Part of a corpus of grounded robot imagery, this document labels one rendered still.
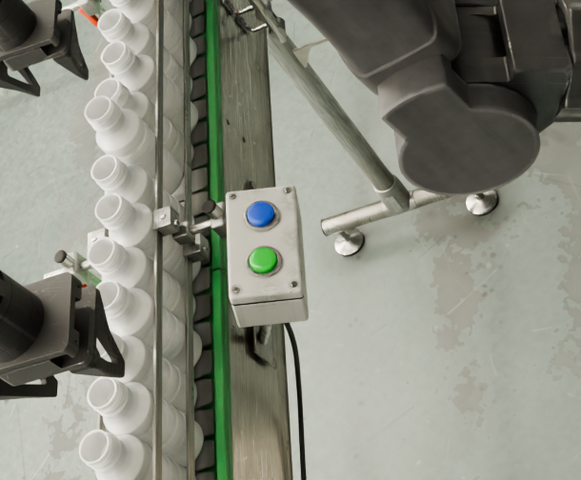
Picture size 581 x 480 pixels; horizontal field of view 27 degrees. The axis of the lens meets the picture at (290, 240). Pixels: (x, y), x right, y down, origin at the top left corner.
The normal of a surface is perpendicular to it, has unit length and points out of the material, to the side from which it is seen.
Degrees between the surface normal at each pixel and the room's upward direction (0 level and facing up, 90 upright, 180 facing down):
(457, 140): 90
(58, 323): 0
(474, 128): 90
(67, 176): 0
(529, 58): 30
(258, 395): 90
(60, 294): 0
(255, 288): 20
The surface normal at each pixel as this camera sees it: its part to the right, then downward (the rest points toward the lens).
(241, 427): 0.90, -0.29
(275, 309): 0.06, 0.84
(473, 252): -0.44, -0.47
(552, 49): 0.06, -0.55
